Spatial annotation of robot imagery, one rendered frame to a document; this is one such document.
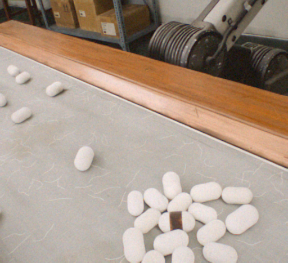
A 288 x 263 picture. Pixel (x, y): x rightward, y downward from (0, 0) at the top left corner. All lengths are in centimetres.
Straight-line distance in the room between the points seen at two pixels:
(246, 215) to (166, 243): 8
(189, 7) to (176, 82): 228
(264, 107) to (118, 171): 22
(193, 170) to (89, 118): 22
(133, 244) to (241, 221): 11
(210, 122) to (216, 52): 27
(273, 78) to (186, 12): 198
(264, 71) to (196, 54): 28
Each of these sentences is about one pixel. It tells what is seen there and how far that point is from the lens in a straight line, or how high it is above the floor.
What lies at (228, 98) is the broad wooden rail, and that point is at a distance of 53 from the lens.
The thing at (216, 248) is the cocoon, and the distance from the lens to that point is 34.
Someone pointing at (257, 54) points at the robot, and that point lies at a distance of 97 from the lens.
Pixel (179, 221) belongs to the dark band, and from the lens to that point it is 36.
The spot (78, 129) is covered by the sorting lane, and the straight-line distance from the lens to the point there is 56.
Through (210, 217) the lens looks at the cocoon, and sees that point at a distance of 37.
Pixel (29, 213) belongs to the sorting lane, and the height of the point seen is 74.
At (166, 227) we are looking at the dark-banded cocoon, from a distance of 36.
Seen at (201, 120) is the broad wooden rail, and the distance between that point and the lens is 50.
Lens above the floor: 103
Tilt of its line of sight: 32 degrees down
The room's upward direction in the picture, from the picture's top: 10 degrees counter-clockwise
